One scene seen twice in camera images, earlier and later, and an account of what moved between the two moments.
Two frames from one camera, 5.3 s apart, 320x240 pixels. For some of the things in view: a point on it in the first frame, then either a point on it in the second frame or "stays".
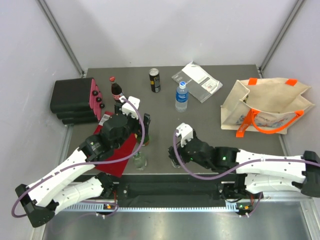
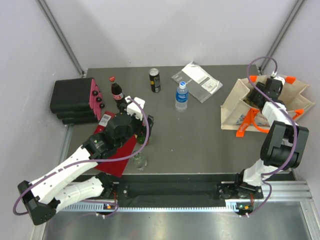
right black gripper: x=182 y=151 → x=253 y=97
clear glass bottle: x=139 y=161 stays
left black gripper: x=137 y=129 stays
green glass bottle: x=146 y=141 stays
